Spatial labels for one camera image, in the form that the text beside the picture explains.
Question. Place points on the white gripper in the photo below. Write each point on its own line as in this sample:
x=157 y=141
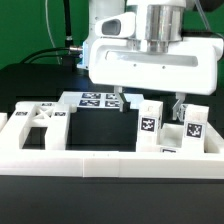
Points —
x=148 y=52

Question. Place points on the white chair seat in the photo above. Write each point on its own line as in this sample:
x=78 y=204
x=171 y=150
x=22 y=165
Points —
x=171 y=140

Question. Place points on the white chair back frame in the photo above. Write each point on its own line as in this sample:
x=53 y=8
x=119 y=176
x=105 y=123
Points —
x=53 y=116

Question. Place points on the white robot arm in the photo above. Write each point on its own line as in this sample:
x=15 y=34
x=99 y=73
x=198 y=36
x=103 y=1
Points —
x=103 y=9

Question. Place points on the white U-shaped obstacle fence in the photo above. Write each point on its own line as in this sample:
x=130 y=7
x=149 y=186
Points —
x=113 y=164

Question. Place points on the white part left edge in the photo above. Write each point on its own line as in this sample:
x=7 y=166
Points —
x=3 y=120

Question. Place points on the white marker base plate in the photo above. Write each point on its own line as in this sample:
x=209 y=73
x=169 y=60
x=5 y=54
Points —
x=90 y=100

